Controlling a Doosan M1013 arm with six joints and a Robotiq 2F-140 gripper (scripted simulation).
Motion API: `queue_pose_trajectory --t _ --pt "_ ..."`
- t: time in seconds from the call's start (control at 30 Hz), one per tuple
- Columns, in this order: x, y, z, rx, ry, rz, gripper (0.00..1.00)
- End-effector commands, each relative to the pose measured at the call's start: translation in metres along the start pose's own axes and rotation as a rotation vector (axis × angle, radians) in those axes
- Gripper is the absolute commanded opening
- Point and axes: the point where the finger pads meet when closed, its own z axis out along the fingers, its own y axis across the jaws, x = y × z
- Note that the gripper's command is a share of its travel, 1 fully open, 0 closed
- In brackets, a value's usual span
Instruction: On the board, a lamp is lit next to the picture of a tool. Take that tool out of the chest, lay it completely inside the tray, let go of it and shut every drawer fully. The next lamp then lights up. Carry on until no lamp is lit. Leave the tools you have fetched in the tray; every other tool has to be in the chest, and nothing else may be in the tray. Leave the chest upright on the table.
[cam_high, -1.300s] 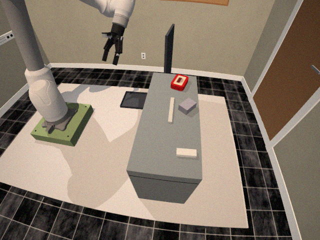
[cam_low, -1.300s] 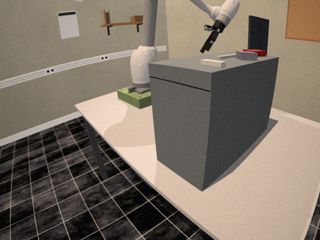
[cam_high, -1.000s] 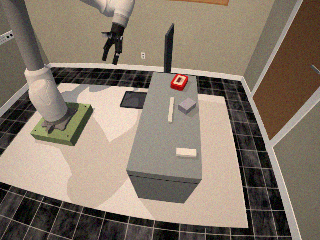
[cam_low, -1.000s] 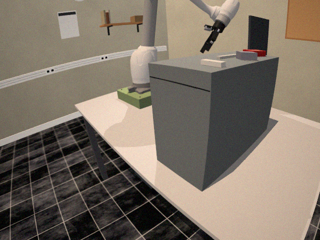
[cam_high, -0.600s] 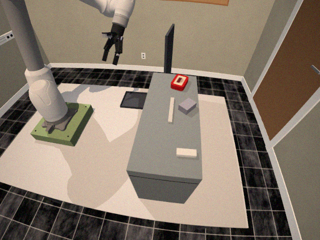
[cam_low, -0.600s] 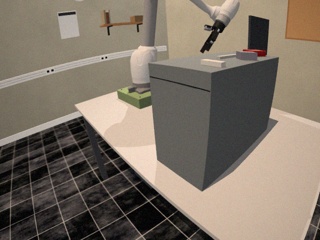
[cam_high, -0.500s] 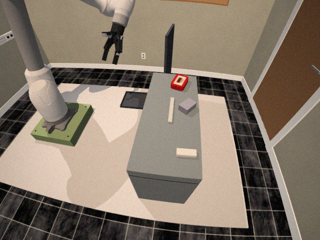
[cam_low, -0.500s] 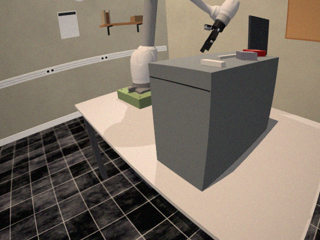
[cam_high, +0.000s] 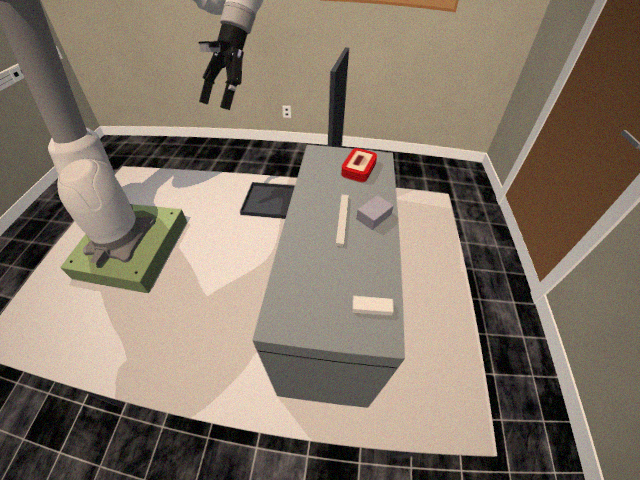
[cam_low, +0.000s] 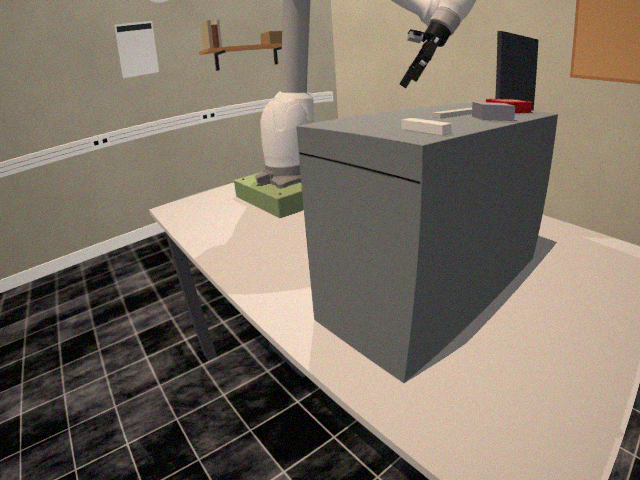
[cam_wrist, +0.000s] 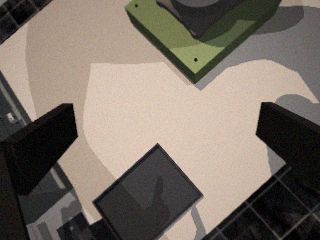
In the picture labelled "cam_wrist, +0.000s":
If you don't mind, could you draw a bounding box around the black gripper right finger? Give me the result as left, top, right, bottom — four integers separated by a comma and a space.
255, 102, 320, 191

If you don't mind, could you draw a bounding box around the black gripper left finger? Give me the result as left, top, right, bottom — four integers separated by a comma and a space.
0, 103, 78, 240

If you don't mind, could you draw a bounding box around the black flat panel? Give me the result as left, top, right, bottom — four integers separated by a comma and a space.
26, 212, 89, 240

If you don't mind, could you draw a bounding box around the grey tool chest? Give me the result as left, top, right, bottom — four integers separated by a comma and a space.
0, 71, 74, 225

